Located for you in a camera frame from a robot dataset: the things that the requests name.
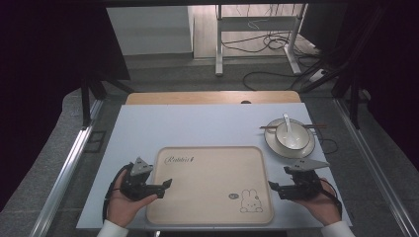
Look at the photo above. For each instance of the beige tray with rabbit print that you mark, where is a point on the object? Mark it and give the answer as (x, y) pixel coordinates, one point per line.
(204, 187)

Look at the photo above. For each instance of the wooden table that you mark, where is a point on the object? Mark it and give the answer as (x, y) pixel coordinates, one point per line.
(197, 97)

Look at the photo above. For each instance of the person's left hand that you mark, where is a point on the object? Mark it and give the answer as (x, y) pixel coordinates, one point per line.
(122, 207)

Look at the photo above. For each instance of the white cabinet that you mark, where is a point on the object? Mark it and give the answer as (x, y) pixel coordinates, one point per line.
(151, 31)

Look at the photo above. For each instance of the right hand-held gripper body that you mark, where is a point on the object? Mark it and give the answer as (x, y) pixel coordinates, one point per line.
(304, 187)

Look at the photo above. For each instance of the white ceramic spoon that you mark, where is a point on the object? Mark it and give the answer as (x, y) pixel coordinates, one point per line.
(287, 123)

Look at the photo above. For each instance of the person's right hand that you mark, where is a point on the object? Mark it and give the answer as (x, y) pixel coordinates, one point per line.
(324, 205)

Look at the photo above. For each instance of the white metal desk frame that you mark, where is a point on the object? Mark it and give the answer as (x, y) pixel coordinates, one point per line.
(257, 23)

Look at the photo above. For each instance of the white bowl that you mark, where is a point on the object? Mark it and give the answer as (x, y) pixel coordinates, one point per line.
(291, 140)

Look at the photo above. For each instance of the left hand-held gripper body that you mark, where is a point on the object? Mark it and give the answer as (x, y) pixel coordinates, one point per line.
(136, 189)

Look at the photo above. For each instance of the white plate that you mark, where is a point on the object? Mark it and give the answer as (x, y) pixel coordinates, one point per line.
(286, 152)

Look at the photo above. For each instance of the metal rail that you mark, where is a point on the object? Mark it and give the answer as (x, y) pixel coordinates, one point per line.
(66, 171)
(372, 171)

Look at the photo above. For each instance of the black stand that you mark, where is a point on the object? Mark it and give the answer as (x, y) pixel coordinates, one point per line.
(86, 102)
(354, 102)

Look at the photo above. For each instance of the dark curtain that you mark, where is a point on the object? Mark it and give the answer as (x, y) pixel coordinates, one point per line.
(39, 82)
(395, 65)

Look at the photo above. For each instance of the brown chopstick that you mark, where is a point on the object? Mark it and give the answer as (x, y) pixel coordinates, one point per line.
(267, 126)
(318, 125)

